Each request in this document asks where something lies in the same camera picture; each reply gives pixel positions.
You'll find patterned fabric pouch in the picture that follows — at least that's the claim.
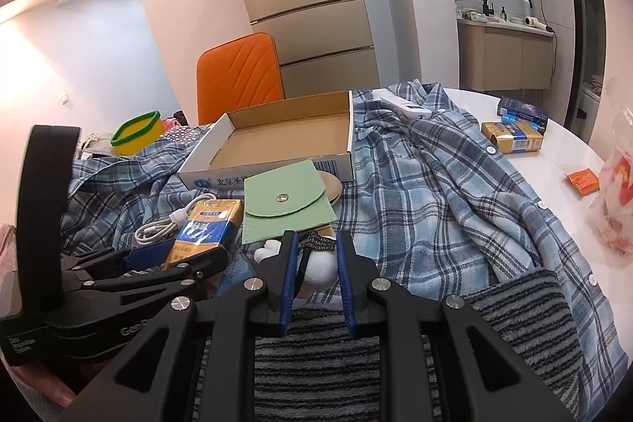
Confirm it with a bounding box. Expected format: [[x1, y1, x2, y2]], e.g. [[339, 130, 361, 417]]
[[161, 125, 210, 146]]

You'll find blue plaid shirt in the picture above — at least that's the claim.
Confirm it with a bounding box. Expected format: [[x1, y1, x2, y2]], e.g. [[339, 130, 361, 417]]
[[61, 80, 617, 418]]

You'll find clear plastic bag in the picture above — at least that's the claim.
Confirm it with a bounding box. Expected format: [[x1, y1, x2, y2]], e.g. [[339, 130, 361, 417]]
[[588, 77, 632, 254]]

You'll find orange sachet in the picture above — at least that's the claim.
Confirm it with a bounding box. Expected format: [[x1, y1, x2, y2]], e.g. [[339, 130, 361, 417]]
[[567, 168, 600, 196]]

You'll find yellow blue cigarette pack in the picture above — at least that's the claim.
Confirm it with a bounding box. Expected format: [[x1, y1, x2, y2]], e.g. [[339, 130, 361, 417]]
[[164, 199, 244, 269]]

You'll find yellow bin green rim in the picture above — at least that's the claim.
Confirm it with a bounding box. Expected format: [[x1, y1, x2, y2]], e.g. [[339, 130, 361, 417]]
[[110, 110, 164, 156]]

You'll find orange chair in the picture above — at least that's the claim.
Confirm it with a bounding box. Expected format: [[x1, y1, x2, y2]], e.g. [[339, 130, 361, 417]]
[[196, 32, 285, 124]]

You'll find yellow cigarette pack on table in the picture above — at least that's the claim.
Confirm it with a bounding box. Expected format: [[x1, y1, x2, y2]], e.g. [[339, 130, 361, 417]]
[[481, 121, 543, 154]]

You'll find open cardboard box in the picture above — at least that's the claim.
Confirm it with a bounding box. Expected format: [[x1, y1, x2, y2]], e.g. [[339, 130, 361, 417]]
[[178, 91, 355, 189]]

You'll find green leather snap pouch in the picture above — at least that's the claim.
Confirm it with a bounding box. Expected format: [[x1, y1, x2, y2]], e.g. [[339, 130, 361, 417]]
[[241, 159, 337, 244]]

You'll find bathroom vanity cabinet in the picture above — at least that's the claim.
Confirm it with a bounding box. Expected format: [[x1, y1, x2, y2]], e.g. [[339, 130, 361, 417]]
[[457, 18, 556, 92]]

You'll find white hair dryer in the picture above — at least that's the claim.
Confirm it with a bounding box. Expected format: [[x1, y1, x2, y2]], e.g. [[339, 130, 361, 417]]
[[525, 16, 553, 33]]

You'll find dark blue box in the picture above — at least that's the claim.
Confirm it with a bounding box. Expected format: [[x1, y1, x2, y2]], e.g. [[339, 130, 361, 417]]
[[497, 97, 549, 134]]

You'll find white usb cable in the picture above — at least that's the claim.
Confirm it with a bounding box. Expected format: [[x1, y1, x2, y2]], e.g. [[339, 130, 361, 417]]
[[134, 193, 218, 246]]

